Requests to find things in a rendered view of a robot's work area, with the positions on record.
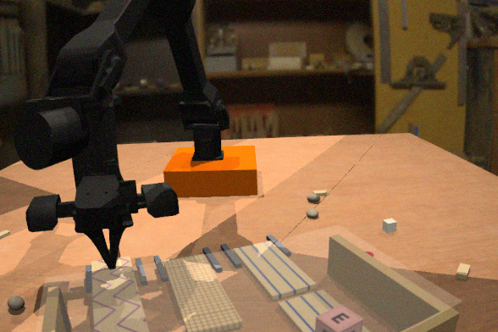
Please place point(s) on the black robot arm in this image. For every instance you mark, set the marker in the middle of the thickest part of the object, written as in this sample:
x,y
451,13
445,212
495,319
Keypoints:
x,y
75,114

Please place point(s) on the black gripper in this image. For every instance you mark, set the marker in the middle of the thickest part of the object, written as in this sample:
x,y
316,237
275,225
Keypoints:
x,y
44,211

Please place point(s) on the grey sphere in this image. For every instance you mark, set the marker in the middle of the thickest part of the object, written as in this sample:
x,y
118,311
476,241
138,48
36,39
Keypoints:
x,y
313,198
312,213
16,302

